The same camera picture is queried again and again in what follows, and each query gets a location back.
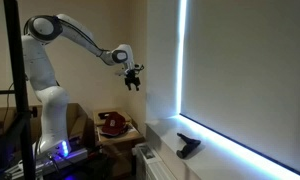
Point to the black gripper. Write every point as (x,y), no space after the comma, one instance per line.
(132,78)

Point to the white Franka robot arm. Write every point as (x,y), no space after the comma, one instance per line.
(46,83)

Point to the dark red baseball cap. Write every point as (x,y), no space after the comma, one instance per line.
(113,125)

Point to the dark blue sock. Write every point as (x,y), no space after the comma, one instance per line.
(190,145)

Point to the white radiator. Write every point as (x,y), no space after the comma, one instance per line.
(156,170)

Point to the white roller blind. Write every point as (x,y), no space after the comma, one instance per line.
(250,66)

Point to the aluminium mounting rail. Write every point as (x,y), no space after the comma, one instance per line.
(73,155)

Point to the black camera stand pole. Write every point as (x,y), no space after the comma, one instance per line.
(18,66)

